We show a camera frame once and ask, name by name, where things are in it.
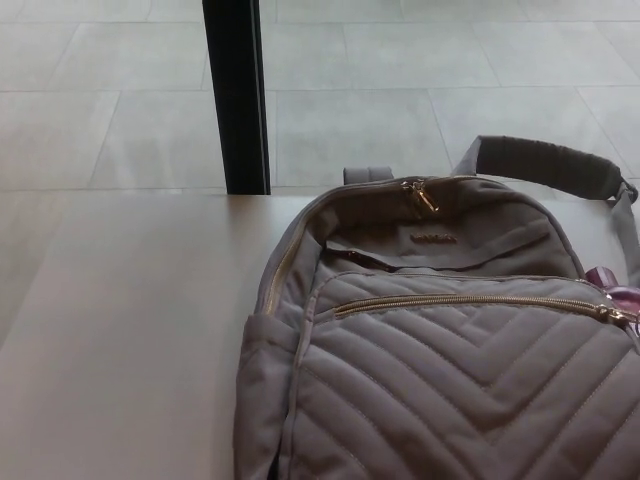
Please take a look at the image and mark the grey quilted backpack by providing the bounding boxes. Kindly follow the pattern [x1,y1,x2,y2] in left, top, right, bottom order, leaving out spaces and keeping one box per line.
[234,134,640,480]

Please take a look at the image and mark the purple transparent bottle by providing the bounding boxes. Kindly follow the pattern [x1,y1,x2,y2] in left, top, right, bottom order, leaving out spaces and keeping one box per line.
[585,267,640,342]

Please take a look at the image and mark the black window frame post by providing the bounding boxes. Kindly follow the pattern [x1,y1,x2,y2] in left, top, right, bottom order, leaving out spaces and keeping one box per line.
[201,0,273,196]

